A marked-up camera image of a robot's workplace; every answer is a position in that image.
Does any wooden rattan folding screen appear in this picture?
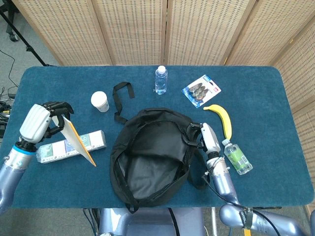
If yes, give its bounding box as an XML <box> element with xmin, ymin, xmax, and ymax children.
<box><xmin>11</xmin><ymin>0</ymin><xmax>315</xmax><ymax>212</ymax></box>

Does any yellow banana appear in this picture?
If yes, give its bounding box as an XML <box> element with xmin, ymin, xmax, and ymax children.
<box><xmin>203</xmin><ymin>104</ymin><xmax>233</xmax><ymax>140</ymax></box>

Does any black backpack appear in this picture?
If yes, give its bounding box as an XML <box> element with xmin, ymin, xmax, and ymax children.
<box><xmin>110</xmin><ymin>82</ymin><xmax>211</xmax><ymax>214</ymax></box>

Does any floor cable bundle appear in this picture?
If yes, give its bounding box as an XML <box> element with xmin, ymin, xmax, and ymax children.
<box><xmin>0</xmin><ymin>49</ymin><xmax>20</xmax><ymax>138</ymax></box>

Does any orange-edged white book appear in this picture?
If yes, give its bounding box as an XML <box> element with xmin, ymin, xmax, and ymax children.
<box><xmin>52</xmin><ymin>113</ymin><xmax>97</xmax><ymax>168</ymax></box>

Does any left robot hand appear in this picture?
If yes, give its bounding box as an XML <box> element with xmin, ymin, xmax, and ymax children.
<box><xmin>19</xmin><ymin>101</ymin><xmax>74</xmax><ymax>144</ymax></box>

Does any long tea box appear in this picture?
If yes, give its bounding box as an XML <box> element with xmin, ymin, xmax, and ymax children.
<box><xmin>36</xmin><ymin>130</ymin><xmax>107</xmax><ymax>164</ymax></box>

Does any white paper cup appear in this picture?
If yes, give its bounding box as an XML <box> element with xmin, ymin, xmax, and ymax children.
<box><xmin>90</xmin><ymin>91</ymin><xmax>110</xmax><ymax>113</ymax></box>

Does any clear water bottle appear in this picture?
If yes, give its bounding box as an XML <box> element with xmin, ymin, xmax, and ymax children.
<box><xmin>154</xmin><ymin>65</ymin><xmax>168</xmax><ymax>95</ymax></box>

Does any blue-grey robot torso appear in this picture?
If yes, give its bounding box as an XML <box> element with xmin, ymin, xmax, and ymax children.
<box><xmin>98</xmin><ymin>207</ymin><xmax>206</xmax><ymax>236</ymax></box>

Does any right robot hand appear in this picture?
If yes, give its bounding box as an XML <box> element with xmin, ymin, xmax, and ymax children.
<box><xmin>183</xmin><ymin>122</ymin><xmax>221</xmax><ymax>154</ymax></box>

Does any blue felt table cover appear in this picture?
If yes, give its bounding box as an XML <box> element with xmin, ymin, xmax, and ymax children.
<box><xmin>0</xmin><ymin>65</ymin><xmax>315</xmax><ymax>209</ymax></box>

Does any blue card blister pack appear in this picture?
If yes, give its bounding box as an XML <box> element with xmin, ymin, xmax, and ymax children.
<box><xmin>181</xmin><ymin>74</ymin><xmax>222</xmax><ymax>109</ymax></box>

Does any black office chair base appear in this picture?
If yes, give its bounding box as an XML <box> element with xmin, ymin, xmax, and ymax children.
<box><xmin>4</xmin><ymin>0</ymin><xmax>20</xmax><ymax>42</ymax></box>

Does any black tripod stand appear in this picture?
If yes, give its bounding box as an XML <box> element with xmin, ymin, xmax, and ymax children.
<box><xmin>0</xmin><ymin>4</ymin><xmax>57</xmax><ymax>67</ymax></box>

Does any green label drink bottle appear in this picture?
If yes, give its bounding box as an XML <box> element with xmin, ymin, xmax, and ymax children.
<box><xmin>221</xmin><ymin>138</ymin><xmax>253</xmax><ymax>176</ymax></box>

